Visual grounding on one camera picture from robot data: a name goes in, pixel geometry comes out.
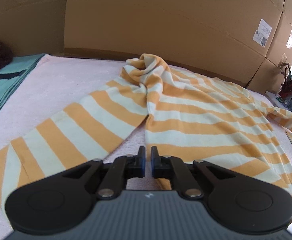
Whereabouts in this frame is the pink terry towel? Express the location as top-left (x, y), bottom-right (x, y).
top-left (0, 55), bottom-right (292, 239)

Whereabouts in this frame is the red leafed potted plant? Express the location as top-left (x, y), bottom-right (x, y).
top-left (278, 62), bottom-right (292, 99)

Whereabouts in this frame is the orange white striped sweater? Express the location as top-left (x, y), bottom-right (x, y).
top-left (0, 54), bottom-right (292, 208)

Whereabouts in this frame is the right cardboard box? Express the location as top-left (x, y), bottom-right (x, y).
top-left (246, 0), bottom-right (292, 94)

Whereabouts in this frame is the large centre cardboard box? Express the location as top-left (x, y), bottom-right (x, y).
top-left (64, 0), bottom-right (284, 85)

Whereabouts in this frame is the left cardboard box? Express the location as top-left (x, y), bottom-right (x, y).
top-left (0, 0), bottom-right (66, 56)

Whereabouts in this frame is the teal folded cloth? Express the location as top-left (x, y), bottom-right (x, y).
top-left (0, 54), bottom-right (44, 110)

